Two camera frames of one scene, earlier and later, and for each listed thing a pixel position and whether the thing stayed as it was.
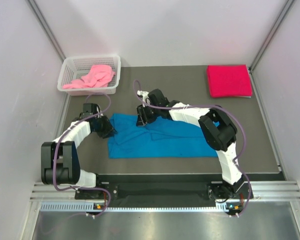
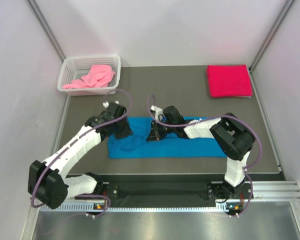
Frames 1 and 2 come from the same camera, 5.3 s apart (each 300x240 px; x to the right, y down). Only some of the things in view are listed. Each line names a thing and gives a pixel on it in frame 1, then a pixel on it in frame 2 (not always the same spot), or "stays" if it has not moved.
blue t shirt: [162, 138] stays
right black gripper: [142, 118] → [155, 134]
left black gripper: [109, 130] → [126, 130]
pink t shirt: [99, 76] stays
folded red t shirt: [229, 81] stays
